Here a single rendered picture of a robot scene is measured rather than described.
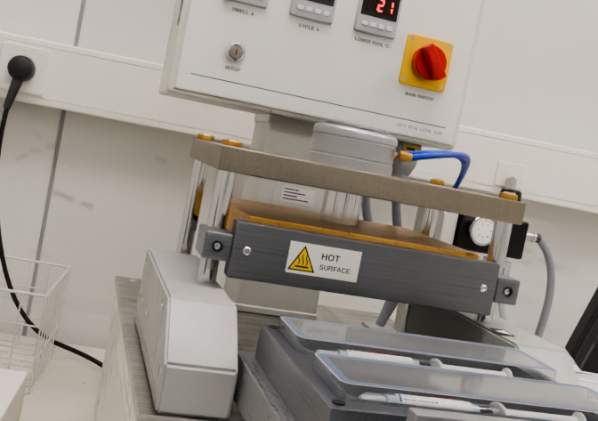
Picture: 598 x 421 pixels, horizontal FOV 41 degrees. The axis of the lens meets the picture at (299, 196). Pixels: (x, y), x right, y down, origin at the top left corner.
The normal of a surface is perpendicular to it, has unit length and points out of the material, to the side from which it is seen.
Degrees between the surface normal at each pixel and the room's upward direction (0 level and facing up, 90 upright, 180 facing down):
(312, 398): 90
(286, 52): 90
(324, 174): 90
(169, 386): 90
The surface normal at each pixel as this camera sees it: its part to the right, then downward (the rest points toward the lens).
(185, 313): 0.31, -0.68
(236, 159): 0.26, 0.10
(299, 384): -0.95, -0.17
